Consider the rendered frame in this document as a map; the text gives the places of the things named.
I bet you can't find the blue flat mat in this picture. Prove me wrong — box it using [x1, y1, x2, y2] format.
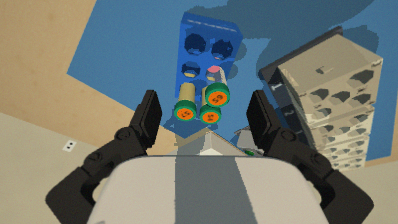
[66, 0, 398, 161]

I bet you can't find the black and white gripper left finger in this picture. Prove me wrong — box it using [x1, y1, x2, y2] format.
[45, 90, 162, 224]

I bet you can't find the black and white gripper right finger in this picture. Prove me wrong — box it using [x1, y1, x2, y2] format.
[246, 90, 374, 224]

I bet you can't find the beige bucket adapter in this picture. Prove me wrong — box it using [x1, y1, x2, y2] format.
[277, 34, 383, 125]
[331, 154, 366, 172]
[291, 99, 375, 148]
[300, 122, 369, 161]

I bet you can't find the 50 ml tube with green cap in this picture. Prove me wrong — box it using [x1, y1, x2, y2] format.
[174, 82, 197, 121]

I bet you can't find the blue tube rack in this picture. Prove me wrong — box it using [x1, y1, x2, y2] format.
[175, 12, 243, 101]

